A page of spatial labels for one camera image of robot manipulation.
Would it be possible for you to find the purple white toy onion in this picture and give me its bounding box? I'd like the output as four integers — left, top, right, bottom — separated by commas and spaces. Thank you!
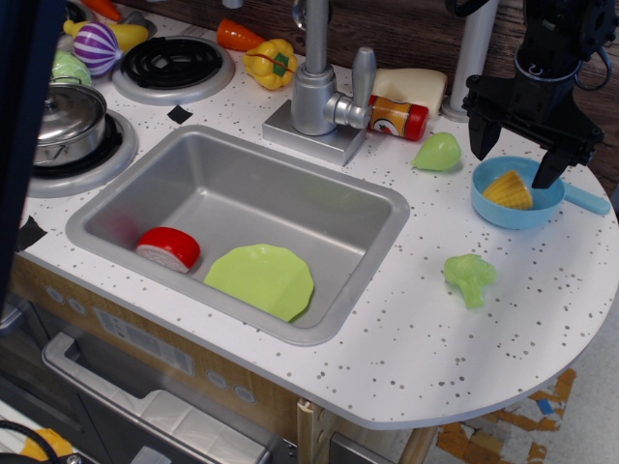
74, 22, 123, 77

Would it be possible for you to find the black tape strip left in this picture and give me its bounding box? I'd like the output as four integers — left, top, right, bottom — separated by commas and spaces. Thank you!
15, 216, 47, 251

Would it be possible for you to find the green toy cabbage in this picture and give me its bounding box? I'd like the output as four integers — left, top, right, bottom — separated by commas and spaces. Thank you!
50, 50, 92, 86

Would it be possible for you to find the blue plastic bowl with handle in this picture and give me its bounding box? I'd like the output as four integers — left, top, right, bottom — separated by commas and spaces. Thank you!
471, 157, 610, 230

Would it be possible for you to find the red orange spice bottle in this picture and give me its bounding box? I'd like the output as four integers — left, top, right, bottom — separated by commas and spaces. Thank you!
368, 95, 429, 141

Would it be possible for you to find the black tape square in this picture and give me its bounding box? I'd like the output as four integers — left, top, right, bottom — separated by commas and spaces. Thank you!
167, 105, 193, 125

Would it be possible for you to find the yellow toy bell pepper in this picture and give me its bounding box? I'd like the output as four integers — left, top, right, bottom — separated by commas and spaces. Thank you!
242, 39, 298, 90

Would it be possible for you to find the green toy broccoli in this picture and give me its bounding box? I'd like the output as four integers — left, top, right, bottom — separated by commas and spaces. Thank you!
444, 253, 497, 309

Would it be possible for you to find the green toy pear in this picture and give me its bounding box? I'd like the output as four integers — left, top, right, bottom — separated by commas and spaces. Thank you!
410, 132, 461, 171

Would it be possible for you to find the yellow toy squash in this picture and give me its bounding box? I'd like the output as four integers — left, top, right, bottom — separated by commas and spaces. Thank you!
63, 19, 149, 52

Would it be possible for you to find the black stove burner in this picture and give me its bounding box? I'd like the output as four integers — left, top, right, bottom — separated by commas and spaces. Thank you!
27, 111, 137, 198
111, 36, 235, 106
65, 0, 95, 22

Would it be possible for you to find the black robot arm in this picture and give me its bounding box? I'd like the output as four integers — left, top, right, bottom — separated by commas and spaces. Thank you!
462, 1, 618, 189

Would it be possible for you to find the silver oven door handle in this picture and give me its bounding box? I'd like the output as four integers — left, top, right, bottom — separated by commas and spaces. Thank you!
43, 333, 273, 463

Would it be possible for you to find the cream toy milk bottle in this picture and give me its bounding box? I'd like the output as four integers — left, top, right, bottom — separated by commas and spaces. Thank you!
372, 68, 448, 119

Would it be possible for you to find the silver toy faucet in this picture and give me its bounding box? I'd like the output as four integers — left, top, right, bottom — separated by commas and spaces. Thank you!
262, 1, 376, 166

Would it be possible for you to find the red toy cheese wedge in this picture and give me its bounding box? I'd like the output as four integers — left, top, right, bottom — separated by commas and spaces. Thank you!
135, 226, 201, 274

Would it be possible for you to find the yellow toy on floor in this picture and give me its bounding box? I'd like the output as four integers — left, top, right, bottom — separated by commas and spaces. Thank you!
19, 428, 74, 462

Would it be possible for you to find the black stove burner back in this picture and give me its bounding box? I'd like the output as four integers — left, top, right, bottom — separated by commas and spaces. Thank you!
65, 0, 95, 22

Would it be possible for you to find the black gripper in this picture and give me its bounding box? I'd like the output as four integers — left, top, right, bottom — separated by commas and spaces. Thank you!
462, 73, 604, 189

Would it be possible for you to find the yellow toy corn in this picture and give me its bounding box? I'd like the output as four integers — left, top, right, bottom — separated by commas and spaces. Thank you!
483, 170, 534, 211

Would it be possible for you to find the black stove burner middle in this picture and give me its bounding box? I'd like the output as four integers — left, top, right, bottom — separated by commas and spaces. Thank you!
111, 36, 235, 106

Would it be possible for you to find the grey vertical pole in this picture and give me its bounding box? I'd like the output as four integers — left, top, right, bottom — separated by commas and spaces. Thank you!
441, 0, 499, 122

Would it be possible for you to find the green plastic plate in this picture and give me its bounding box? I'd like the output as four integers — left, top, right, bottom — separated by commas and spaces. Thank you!
204, 244, 314, 322

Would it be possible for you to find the silver toy sink basin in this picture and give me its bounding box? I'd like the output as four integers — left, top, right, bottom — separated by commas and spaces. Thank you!
66, 126, 410, 345

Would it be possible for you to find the black stove burner front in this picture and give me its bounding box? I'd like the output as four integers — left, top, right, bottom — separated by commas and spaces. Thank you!
27, 111, 137, 198

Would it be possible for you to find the orange toy carrot top-left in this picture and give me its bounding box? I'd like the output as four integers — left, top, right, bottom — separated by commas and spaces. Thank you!
82, 0, 121, 22

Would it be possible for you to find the steel pot with lid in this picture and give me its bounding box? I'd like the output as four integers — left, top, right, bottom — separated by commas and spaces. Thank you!
33, 82, 107, 167

